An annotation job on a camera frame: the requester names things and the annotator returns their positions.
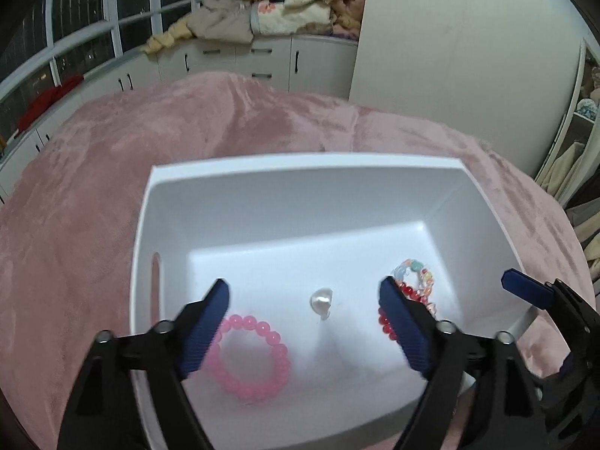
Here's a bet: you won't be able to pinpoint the pile of clothes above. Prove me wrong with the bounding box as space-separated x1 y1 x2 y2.
141 0 365 55

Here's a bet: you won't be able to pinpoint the white drawer cabinet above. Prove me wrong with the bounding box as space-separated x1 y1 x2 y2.
1 34 358 201

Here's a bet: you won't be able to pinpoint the silver pearl hair clip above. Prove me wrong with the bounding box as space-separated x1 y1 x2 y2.
309 288 334 321

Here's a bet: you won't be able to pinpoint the pink bead bracelet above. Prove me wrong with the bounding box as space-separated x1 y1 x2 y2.
205 314 292 404

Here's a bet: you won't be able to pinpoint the white open shelf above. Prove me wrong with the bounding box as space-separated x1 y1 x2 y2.
535 40 599 207

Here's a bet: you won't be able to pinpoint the red bead bracelet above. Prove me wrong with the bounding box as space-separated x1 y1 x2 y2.
377 280 428 342

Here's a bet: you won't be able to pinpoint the pink plush blanket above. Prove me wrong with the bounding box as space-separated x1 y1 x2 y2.
1 72 594 449

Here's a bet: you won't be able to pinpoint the hanging clothes at right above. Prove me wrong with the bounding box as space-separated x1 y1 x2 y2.
541 142 599 282

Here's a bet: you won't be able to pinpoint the multicolour bead bracelet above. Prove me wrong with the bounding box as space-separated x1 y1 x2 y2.
391 258 440 316

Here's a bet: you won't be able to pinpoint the white storage box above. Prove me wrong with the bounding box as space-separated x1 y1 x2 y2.
130 153 535 449

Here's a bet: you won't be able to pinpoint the white wardrobe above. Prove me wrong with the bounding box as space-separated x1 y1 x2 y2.
350 0 594 175

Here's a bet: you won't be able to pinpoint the large window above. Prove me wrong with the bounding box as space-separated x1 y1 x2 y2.
1 0 201 139

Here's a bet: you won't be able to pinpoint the red cushion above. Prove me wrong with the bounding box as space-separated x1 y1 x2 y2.
15 74 84 137

